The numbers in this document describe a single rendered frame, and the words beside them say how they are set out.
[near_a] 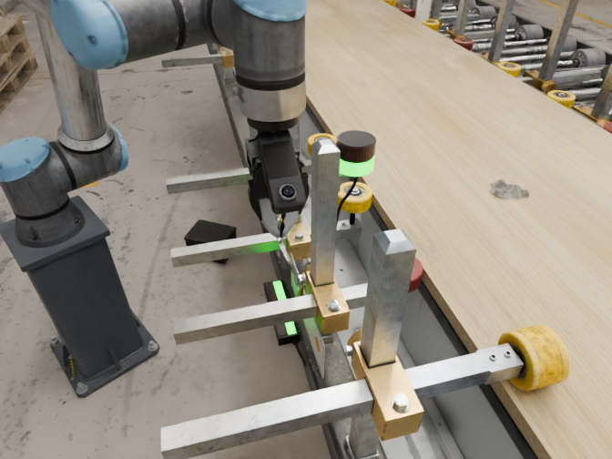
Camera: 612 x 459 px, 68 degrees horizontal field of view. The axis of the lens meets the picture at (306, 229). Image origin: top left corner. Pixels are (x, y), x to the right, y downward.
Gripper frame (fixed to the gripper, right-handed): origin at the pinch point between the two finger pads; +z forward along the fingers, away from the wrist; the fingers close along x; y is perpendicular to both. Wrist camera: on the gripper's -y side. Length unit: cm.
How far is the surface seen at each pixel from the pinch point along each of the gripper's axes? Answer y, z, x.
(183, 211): 155, 102, 24
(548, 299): -15.2, 10.9, -42.5
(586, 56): 105, 17, -155
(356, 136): 3.1, -14.1, -12.9
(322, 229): 0.6, 0.8, -7.2
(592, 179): 14, 11, -77
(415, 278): -5.4, 10.4, -22.7
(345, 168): 0.3, -10.5, -10.4
